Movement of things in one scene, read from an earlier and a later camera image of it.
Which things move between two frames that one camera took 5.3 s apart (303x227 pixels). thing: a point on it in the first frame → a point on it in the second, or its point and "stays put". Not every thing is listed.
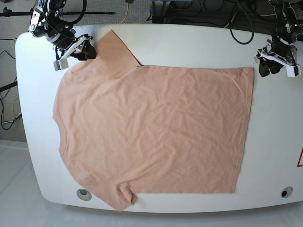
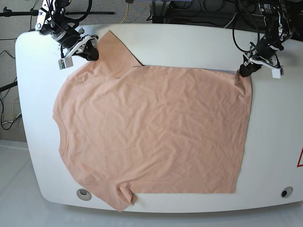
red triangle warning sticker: x=298 y=164 stays put
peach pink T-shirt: x=128 y=130 stays put
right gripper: x=279 y=51 → x=261 y=53
